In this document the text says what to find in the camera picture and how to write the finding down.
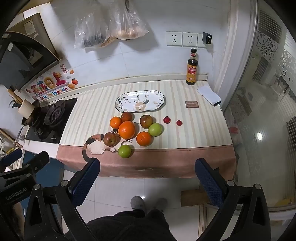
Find small orange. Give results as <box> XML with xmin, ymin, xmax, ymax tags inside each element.
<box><xmin>110</xmin><ymin>116</ymin><xmax>122</xmax><ymax>129</ymax></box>

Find clear plastic bag dark contents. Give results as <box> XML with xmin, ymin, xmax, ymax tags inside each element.
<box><xmin>74</xmin><ymin>7</ymin><xmax>109</xmax><ymax>49</ymax></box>

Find patterned glass door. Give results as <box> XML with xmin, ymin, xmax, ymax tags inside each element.
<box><xmin>222</xmin><ymin>0</ymin><xmax>296</xmax><ymax>214</ymax></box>

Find beige utensil holder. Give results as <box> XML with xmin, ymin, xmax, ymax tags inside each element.
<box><xmin>18</xmin><ymin>100</ymin><xmax>35</xmax><ymax>116</ymax></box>

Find dark soy sauce bottle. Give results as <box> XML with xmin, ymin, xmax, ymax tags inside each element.
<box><xmin>186</xmin><ymin>48</ymin><xmax>198</xmax><ymax>85</ymax></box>

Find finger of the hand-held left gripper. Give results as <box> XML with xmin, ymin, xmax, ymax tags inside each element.
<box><xmin>0</xmin><ymin>149</ymin><xmax>23</xmax><ymax>167</ymax></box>
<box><xmin>23</xmin><ymin>151</ymin><xmax>50</xmax><ymax>176</ymax></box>

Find grey slipper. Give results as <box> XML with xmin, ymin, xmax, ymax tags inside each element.
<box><xmin>130</xmin><ymin>196</ymin><xmax>147</xmax><ymax>212</ymax></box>
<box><xmin>154</xmin><ymin>198</ymin><xmax>168</xmax><ymax>212</ymax></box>

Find black gas stove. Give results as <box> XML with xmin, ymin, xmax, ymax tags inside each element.
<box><xmin>25</xmin><ymin>97</ymin><xmax>78</xmax><ymax>144</ymax></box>

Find black plug adapter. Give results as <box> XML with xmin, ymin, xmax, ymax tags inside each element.
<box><xmin>202</xmin><ymin>32</ymin><xmax>213</xmax><ymax>45</ymax></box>

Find medium orange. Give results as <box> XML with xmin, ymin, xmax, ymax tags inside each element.
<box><xmin>136</xmin><ymin>131</ymin><xmax>153</xmax><ymax>147</ymax></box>

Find dark wok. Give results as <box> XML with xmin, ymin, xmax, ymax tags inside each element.
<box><xmin>21</xmin><ymin>100</ymin><xmax>47</xmax><ymax>127</ymax></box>

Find wooden board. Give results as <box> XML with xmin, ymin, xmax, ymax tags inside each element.
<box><xmin>181</xmin><ymin>189</ymin><xmax>212</xmax><ymax>207</ymax></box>

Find white wall outlet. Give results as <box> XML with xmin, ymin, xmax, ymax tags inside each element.
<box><xmin>197</xmin><ymin>33</ymin><xmax>207</xmax><ymax>48</ymax></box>
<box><xmin>182</xmin><ymin>32</ymin><xmax>198</xmax><ymax>47</ymax></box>
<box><xmin>166</xmin><ymin>32</ymin><xmax>182</xmax><ymax>46</ymax></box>

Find oval patterned ceramic plate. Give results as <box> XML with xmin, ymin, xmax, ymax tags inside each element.
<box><xmin>115</xmin><ymin>90</ymin><xmax>165</xmax><ymax>113</ymax></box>

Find person's dark trousers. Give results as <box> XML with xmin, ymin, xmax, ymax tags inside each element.
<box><xmin>65</xmin><ymin>209</ymin><xmax>177</xmax><ymax>241</ymax></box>

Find clear plastic bag pale contents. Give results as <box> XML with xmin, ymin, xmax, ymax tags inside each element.
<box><xmin>102</xmin><ymin>0</ymin><xmax>149</xmax><ymax>45</ymax></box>

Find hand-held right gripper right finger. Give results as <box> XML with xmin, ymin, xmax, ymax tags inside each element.
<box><xmin>195</xmin><ymin>158</ymin><xmax>271</xmax><ymax>241</ymax></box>

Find range hood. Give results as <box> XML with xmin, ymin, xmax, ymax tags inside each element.
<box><xmin>0</xmin><ymin>13</ymin><xmax>64</xmax><ymax>91</ymax></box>

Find white folded cloth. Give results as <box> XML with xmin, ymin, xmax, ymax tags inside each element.
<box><xmin>197</xmin><ymin>85</ymin><xmax>222</xmax><ymax>107</ymax></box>

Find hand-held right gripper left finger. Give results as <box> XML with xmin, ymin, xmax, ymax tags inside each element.
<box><xmin>24</xmin><ymin>158</ymin><xmax>101</xmax><ymax>241</ymax></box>

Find colourful wall sticker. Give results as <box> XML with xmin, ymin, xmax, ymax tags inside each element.
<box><xmin>25</xmin><ymin>64</ymin><xmax>78</xmax><ymax>100</ymax></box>

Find large orange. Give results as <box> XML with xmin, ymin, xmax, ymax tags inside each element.
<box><xmin>118</xmin><ymin>121</ymin><xmax>136</xmax><ymax>140</ymax></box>

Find green apple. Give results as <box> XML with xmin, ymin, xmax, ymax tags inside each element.
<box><xmin>148</xmin><ymin>123</ymin><xmax>162</xmax><ymax>137</ymax></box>
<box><xmin>118</xmin><ymin>145</ymin><xmax>132</xmax><ymax>158</ymax></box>

